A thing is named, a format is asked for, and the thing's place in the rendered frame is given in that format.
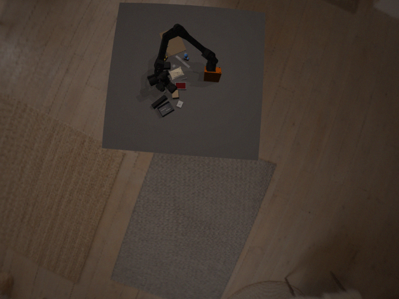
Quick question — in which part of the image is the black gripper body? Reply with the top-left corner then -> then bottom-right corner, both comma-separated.
162,77 -> 177,94

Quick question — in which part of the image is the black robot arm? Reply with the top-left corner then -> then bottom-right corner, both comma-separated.
147,24 -> 218,92

